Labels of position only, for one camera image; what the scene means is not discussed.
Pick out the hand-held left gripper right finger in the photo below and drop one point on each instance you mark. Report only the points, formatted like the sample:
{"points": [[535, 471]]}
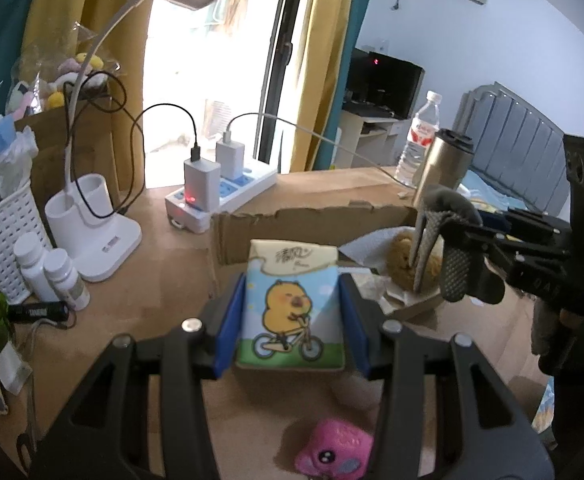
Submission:
{"points": [[354, 325]]}

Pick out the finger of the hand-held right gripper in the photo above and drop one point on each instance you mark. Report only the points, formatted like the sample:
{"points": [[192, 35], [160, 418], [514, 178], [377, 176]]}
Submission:
{"points": [[511, 240], [489, 285]]}

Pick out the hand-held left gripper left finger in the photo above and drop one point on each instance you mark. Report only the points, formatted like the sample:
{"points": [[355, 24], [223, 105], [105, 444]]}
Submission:
{"points": [[227, 320]]}

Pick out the grey patterned sock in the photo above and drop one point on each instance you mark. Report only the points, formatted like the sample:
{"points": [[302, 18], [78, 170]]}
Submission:
{"points": [[454, 270]]}

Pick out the cartoon print tissue pack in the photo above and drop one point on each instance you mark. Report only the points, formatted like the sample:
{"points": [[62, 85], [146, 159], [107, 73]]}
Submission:
{"points": [[292, 310]]}

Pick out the white paper towel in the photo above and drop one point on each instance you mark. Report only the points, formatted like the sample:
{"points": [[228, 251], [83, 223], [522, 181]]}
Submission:
{"points": [[366, 250]]}

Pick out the brown plush toy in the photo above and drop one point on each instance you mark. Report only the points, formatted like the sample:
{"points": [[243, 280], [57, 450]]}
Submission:
{"points": [[401, 265]]}

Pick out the brown cardboard box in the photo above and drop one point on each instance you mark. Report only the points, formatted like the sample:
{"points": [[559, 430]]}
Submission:
{"points": [[297, 225]]}

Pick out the grey bed headboard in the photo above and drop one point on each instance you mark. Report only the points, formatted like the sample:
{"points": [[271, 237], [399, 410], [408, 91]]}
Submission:
{"points": [[516, 145]]}

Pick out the steel tumbler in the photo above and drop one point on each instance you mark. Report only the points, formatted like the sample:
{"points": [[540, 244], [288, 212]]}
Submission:
{"points": [[441, 165]]}

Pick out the pink plush toy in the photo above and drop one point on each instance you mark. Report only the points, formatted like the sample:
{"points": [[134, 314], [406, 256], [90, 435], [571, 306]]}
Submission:
{"points": [[334, 447]]}

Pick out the white power strip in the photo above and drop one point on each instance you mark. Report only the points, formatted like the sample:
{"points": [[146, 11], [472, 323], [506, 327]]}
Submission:
{"points": [[242, 187]]}

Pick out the clear water bottle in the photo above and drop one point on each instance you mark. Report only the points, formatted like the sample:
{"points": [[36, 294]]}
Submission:
{"points": [[419, 140]]}

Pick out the white desk lamp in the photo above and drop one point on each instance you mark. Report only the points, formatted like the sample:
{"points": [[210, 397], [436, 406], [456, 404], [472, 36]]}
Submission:
{"points": [[97, 255]]}

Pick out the white pill bottle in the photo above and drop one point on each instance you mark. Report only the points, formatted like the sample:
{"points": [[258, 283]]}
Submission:
{"points": [[67, 282], [31, 265]]}

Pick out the white computer desk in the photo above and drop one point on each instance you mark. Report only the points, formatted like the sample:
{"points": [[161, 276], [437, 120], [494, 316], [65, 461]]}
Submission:
{"points": [[366, 135]]}

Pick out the black flashlight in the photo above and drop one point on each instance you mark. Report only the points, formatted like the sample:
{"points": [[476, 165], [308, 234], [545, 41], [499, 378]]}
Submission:
{"points": [[37, 311]]}

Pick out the black monitor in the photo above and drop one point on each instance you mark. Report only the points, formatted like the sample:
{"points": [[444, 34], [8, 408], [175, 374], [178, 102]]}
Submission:
{"points": [[389, 85]]}

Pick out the grey balcony appliance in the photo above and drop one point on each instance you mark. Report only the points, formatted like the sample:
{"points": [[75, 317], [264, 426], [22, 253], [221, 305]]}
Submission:
{"points": [[219, 120]]}

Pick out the white plastic basket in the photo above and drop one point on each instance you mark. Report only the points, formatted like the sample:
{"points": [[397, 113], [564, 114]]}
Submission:
{"points": [[2, 240]]}

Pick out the brown paper bag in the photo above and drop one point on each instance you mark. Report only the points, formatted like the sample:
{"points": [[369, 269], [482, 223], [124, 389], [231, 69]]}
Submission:
{"points": [[67, 140]]}

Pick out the black scissors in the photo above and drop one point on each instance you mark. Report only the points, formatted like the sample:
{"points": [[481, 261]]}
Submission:
{"points": [[25, 452]]}

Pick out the white plastic bag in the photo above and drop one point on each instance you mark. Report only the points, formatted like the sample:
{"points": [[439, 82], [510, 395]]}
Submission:
{"points": [[17, 155]]}

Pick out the bag of plush toys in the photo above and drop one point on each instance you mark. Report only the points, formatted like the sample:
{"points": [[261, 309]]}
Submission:
{"points": [[67, 67]]}

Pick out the light blue hanging towel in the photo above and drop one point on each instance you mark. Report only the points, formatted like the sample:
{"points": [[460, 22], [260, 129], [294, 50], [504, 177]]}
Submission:
{"points": [[217, 11]]}

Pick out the dark door frame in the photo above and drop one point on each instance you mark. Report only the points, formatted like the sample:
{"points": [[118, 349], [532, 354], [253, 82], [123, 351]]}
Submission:
{"points": [[284, 60]]}

